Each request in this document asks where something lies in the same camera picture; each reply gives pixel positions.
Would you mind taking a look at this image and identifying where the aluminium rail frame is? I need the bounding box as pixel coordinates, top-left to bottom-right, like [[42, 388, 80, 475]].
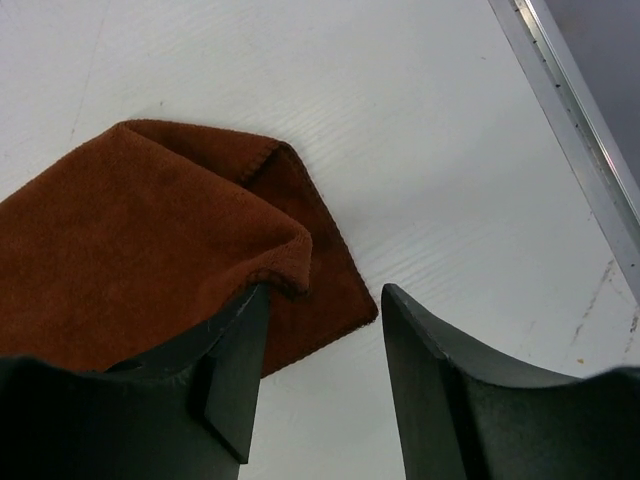
[[490, 1, 639, 292]]

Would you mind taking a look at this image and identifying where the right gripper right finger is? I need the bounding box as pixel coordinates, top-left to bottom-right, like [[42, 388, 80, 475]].
[[381, 284, 639, 479]]

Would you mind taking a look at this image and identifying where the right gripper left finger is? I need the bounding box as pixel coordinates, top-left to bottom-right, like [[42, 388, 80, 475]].
[[1, 285, 269, 479]]

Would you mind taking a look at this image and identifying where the brown towel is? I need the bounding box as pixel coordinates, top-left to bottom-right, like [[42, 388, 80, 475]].
[[1, 120, 378, 375]]

